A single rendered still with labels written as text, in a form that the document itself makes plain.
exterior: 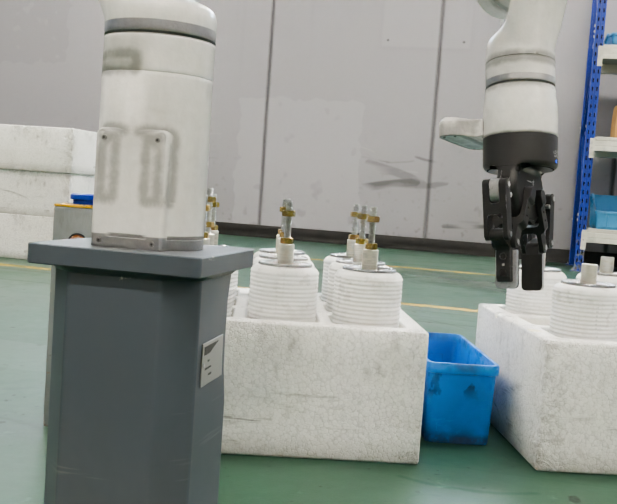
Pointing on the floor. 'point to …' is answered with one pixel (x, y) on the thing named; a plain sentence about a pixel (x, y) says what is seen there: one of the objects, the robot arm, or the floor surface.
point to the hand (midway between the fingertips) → (520, 276)
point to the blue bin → (457, 391)
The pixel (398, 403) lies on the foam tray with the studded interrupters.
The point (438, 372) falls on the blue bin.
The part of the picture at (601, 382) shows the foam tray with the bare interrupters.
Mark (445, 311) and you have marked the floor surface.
